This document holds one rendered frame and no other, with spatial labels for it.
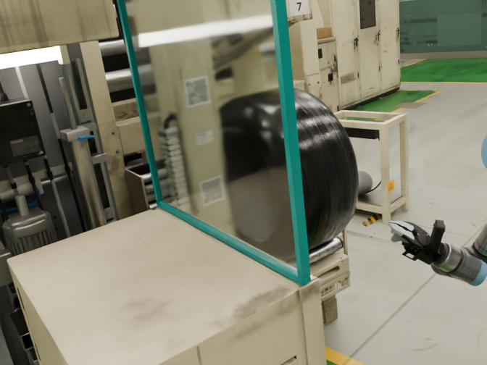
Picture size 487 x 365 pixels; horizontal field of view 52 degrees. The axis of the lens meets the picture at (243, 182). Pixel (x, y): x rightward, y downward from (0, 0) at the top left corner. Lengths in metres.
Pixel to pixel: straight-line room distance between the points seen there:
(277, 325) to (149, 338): 0.20
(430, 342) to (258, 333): 2.06
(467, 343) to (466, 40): 10.63
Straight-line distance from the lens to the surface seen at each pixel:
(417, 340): 2.82
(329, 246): 1.72
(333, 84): 6.52
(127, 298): 0.89
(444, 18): 13.11
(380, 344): 2.78
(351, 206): 1.58
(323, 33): 6.42
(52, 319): 0.90
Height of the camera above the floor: 1.71
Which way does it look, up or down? 19 degrees down
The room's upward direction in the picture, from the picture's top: 7 degrees counter-clockwise
